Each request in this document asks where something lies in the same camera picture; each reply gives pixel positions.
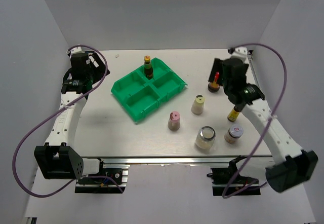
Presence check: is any red-lid chili sauce jar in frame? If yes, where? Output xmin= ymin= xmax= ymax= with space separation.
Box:
xmin=208 ymin=72 xmax=220 ymax=93

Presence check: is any small brown-cap sauce bottle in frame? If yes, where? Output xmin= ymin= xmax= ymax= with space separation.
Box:
xmin=227 ymin=106 xmax=240 ymax=122

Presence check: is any white-lid spice jar red label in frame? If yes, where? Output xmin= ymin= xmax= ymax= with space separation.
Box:
xmin=224 ymin=125 xmax=244 ymax=144

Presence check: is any cream-cap white spice shaker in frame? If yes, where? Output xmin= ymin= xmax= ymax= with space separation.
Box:
xmin=191 ymin=95 xmax=205 ymax=115

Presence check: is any glass jar white powder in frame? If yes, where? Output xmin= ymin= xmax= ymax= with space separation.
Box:
xmin=195 ymin=126 xmax=216 ymax=151

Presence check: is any dark sauce bottle yellow cap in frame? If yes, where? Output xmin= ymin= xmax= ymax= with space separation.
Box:
xmin=144 ymin=55 xmax=153 ymax=80

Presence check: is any pink-cap brown spice shaker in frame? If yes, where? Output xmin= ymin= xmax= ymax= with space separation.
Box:
xmin=168 ymin=111 xmax=180 ymax=131

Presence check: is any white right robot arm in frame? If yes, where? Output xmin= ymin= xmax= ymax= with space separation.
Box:
xmin=209 ymin=44 xmax=318 ymax=199

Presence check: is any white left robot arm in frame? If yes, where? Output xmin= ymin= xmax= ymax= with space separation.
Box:
xmin=34 ymin=45 xmax=110 ymax=183

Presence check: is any green four-compartment plastic tray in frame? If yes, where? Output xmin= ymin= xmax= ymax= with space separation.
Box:
xmin=111 ymin=58 xmax=187 ymax=123

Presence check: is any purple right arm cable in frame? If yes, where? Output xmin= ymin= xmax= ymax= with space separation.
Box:
xmin=222 ymin=43 xmax=289 ymax=199

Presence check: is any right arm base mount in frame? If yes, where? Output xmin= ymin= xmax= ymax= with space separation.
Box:
xmin=207 ymin=155 xmax=261 ymax=197

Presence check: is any aluminium table edge rail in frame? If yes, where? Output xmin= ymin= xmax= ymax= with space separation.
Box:
xmin=80 ymin=155 xmax=273 ymax=165

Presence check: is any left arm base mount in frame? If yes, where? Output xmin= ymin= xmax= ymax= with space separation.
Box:
xmin=74 ymin=159 xmax=130 ymax=194

